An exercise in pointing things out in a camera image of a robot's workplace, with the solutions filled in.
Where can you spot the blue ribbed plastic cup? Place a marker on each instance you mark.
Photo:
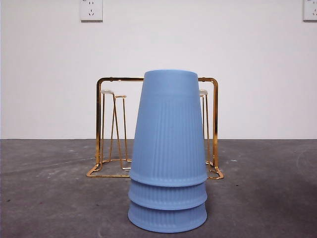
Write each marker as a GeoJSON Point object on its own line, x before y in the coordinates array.
{"type": "Point", "coordinates": [168, 124]}
{"type": "Point", "coordinates": [168, 215]}
{"type": "Point", "coordinates": [168, 196]}

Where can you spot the white wall power socket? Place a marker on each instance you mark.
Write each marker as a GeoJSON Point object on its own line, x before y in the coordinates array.
{"type": "Point", "coordinates": [310, 10]}
{"type": "Point", "coordinates": [91, 10]}

